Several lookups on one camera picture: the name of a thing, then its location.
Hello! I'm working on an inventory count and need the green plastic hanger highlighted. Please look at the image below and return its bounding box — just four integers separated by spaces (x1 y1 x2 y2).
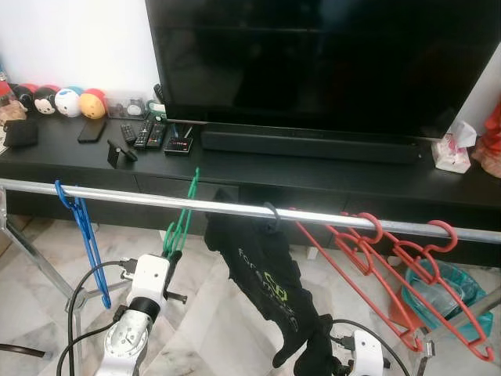
162 167 200 259

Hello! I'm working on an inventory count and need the blue plastic hanger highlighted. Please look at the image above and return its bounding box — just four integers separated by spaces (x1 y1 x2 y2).
55 180 112 309

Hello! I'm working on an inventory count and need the black clothes hanger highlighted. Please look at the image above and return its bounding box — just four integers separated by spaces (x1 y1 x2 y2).
262 202 283 232

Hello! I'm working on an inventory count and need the silver metal clothes rack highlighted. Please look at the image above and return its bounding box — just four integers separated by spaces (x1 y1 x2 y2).
0 179 501 376

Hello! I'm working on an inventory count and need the small black electronic device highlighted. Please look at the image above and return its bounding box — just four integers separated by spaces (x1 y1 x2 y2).
164 135 195 155

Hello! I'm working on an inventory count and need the black TV console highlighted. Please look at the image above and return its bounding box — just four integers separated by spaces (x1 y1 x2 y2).
0 114 501 267

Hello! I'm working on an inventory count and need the black smartphone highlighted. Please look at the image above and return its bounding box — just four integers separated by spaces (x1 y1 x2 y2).
77 117 107 144

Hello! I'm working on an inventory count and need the clear plastic box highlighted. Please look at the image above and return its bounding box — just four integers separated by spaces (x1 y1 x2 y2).
106 96 153 120

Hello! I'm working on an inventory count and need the orange round plush toy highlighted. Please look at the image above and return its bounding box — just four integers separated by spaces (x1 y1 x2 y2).
79 89 107 120

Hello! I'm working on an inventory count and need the black soundbar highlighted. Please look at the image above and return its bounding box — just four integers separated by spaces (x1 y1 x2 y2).
201 129 424 165

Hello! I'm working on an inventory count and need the white round plush toy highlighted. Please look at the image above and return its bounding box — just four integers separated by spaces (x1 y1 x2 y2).
55 87 82 118

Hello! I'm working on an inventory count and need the red figurine statue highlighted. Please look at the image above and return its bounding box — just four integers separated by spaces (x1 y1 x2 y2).
474 106 501 177

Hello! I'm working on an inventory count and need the teal plastic bin liner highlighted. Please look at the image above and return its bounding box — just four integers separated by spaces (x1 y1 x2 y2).
403 262 496 342

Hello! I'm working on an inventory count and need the black wallet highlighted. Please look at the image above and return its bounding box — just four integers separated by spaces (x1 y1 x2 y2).
4 119 40 148

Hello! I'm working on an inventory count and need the black round plush toy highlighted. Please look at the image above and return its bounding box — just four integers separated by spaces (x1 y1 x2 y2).
34 86 58 116

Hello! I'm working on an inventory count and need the white tissue pack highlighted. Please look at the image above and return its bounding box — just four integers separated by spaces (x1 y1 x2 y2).
433 120 478 174

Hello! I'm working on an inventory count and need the red black plush toy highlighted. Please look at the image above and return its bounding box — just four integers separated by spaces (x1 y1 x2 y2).
14 83 38 110

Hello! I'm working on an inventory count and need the red plastic bucket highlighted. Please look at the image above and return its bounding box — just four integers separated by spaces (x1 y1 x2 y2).
387 294 427 334

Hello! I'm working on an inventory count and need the black flat television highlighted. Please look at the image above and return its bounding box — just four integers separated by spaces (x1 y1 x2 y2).
145 0 501 142

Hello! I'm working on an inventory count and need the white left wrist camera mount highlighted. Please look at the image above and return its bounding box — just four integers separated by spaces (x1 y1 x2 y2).
125 254 171 314

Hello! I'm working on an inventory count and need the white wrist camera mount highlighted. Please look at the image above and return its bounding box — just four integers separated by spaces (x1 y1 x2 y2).
348 329 386 376
125 254 171 314

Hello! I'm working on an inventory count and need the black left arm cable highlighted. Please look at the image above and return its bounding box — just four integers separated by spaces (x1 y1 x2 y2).
56 261 138 376

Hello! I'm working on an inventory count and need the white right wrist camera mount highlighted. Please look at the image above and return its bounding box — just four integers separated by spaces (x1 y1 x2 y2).
348 329 386 376

